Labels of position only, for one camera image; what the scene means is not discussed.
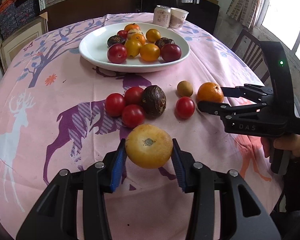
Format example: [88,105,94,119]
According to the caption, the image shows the orange mandarin front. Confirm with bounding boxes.
[125,40,142,59]

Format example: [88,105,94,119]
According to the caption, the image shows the dark wooden chair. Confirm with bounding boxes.
[231,29,270,83]

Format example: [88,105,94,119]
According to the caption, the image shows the large orange mandarin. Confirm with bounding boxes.
[196,82,224,103]

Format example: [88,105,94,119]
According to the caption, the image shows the pink drink can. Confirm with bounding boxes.
[153,5,171,28]

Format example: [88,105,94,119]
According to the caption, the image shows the small green kiwi fruit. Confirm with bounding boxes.
[177,80,193,97]

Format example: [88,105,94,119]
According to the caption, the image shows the yellow striped pepino melon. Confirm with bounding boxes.
[127,29,143,40]

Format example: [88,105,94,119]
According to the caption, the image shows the small orange tomato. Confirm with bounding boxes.
[146,29,161,43]

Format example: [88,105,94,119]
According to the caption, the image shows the dark wooden cabinet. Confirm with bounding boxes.
[42,0,220,34]

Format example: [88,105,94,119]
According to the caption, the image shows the person right hand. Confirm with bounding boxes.
[261,134,300,158]

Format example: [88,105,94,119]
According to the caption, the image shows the dark purple passion fruit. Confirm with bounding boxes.
[141,85,166,119]

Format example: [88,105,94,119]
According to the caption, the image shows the large dark red plum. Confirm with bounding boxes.
[160,43,182,62]

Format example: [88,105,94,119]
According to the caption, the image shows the patterned curtain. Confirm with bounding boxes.
[226,0,263,29]

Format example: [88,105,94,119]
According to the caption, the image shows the small orange mandarin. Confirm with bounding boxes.
[124,23,140,32]

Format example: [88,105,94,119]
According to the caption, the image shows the yellow orange tomato front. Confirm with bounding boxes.
[140,43,160,62]

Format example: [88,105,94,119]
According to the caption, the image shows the framed picture on floor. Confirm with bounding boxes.
[0,12,48,72]

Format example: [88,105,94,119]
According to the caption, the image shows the white paper cup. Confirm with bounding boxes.
[169,8,189,29]

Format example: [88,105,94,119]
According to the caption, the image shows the purple passion fruit front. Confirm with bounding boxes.
[155,37,175,49]

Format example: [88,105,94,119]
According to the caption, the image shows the red cherry tomato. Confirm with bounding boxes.
[122,105,145,128]
[105,93,126,117]
[175,96,195,119]
[124,87,143,106]
[117,30,128,40]

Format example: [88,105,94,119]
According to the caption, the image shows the purple passion fruit large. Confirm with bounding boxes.
[107,35,126,48]

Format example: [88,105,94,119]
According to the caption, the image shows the white oval plate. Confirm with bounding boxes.
[79,23,190,73]

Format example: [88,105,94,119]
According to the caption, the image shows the small dark red plum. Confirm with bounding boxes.
[107,43,127,64]

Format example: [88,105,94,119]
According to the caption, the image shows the orange mandarin back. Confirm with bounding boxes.
[130,33,146,46]

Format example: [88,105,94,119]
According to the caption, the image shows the yellow round melon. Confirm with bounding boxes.
[125,124,173,169]

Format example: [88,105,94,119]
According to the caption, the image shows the pink deer print tablecloth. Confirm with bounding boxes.
[0,13,282,237]

